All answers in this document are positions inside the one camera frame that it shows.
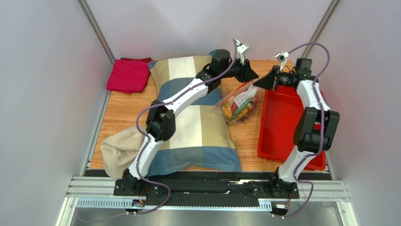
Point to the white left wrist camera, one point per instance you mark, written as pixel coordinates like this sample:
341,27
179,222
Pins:
242,49

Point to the beige fabric hat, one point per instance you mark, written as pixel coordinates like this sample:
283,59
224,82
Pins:
120,150

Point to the clear zip top bag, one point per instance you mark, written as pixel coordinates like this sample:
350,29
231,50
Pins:
237,97

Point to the aluminium frame rail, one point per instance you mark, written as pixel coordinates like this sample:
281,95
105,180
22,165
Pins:
205,198

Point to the red plastic tray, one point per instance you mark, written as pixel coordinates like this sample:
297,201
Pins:
281,112

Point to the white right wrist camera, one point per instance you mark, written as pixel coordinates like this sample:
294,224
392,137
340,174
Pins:
282,58

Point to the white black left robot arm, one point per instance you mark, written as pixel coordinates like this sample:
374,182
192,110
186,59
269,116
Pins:
161,119

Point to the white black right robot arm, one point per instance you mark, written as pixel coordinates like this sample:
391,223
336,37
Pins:
316,127

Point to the yellow fake bell pepper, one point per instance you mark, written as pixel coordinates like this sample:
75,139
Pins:
226,110

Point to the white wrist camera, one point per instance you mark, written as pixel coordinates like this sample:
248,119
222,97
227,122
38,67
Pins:
282,58
242,49

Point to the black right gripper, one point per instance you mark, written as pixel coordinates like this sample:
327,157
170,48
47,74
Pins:
276,79

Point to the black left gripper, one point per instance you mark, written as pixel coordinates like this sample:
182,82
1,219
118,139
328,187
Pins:
246,73

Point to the striped blue beige pillow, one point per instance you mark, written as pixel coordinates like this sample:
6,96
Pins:
202,138

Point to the red folded cloth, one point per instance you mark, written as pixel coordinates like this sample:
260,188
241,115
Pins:
129,75

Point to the green fake chili pepper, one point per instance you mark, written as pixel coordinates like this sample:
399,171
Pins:
238,112

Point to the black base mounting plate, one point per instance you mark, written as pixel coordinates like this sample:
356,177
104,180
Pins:
254,189

